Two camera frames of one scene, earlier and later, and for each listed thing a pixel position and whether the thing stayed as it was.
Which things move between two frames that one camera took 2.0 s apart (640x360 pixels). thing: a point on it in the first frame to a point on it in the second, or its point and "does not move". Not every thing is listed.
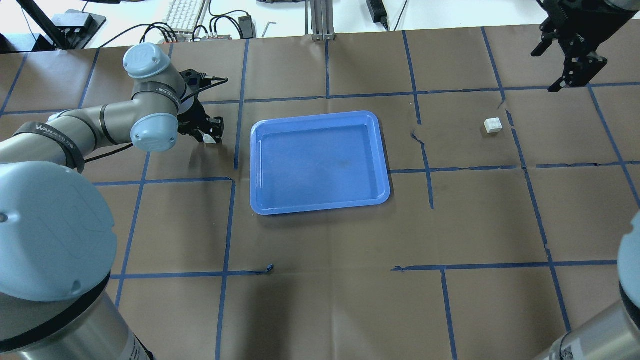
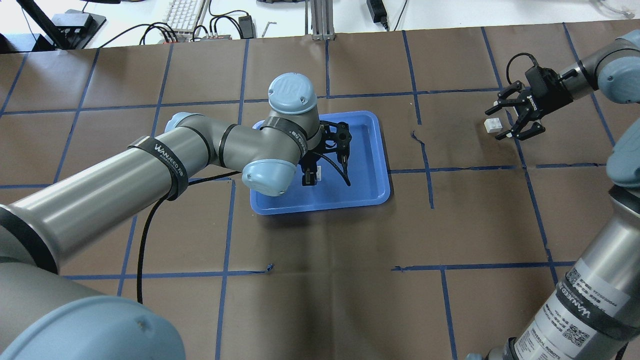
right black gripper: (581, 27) to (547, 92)
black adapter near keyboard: (248, 27) does not move
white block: (493, 125) does not move
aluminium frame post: (322, 19) does not move
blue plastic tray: (317, 163) does not move
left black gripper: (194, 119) to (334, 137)
